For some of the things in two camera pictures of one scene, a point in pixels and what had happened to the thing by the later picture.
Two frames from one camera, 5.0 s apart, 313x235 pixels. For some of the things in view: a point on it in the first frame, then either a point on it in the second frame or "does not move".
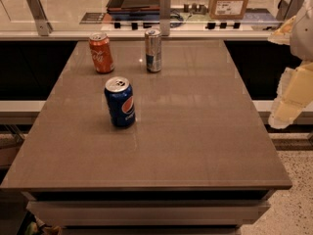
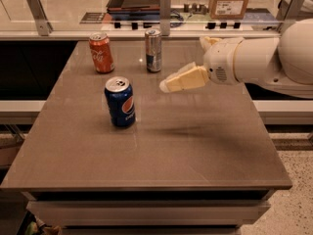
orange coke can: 100,47 does not move
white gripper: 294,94 -> 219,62
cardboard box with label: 228,2 does not move
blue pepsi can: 119,95 does not move
